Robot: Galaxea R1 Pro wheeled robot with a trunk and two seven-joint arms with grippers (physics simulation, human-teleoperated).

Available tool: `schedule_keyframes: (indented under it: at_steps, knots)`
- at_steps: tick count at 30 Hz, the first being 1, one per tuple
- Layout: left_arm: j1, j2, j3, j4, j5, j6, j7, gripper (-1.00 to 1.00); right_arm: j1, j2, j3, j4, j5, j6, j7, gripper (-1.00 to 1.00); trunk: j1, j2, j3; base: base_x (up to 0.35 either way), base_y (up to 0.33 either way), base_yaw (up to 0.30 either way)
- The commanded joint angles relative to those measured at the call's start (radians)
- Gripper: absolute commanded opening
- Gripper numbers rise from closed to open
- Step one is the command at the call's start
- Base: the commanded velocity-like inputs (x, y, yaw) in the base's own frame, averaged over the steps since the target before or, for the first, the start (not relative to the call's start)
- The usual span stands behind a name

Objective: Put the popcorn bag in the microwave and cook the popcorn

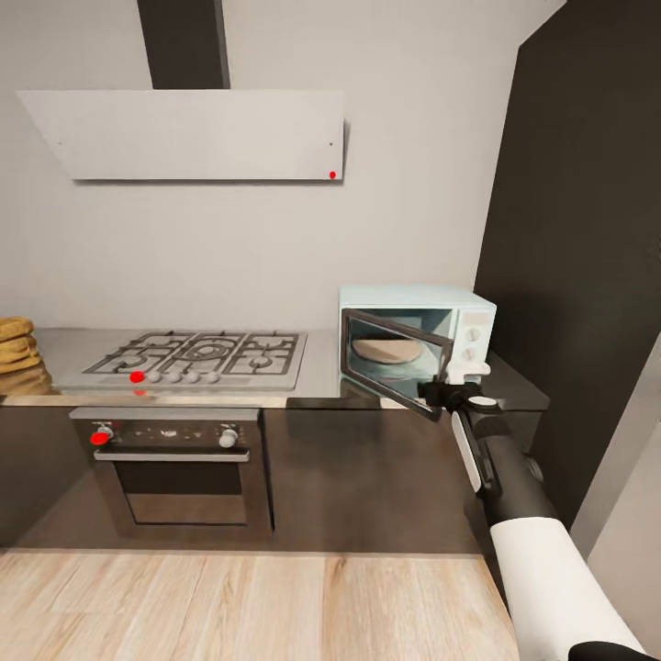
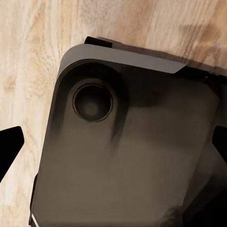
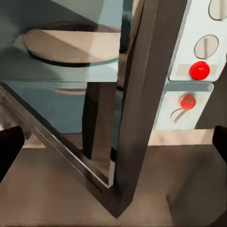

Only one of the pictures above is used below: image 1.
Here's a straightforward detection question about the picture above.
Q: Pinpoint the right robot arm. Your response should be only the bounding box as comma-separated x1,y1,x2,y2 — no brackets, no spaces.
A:
417,363,655,661

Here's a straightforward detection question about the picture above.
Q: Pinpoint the microwave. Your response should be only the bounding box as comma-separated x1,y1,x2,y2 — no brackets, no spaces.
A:
338,284,497,424

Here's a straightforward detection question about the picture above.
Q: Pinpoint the popcorn bag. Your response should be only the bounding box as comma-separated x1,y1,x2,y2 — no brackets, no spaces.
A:
0,317,43,374

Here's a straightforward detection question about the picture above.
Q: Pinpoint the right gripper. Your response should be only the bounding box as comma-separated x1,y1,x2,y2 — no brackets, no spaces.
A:
417,381,480,412

